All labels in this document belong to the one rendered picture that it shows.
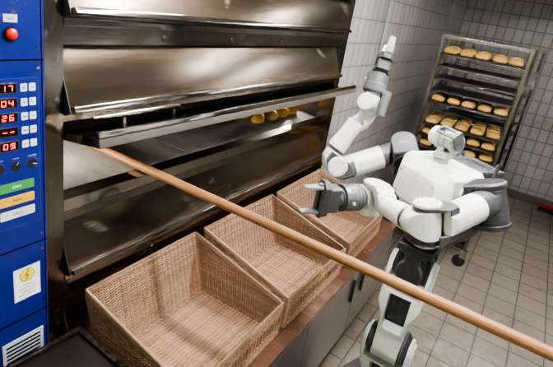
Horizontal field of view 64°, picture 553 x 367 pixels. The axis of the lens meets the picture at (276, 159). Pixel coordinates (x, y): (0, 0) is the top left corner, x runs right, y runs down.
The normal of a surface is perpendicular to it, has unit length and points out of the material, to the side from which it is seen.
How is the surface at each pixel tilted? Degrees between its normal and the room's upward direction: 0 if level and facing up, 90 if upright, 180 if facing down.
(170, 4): 70
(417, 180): 90
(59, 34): 90
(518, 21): 90
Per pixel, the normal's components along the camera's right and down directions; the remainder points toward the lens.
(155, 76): 0.84, -0.03
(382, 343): -0.50, 0.08
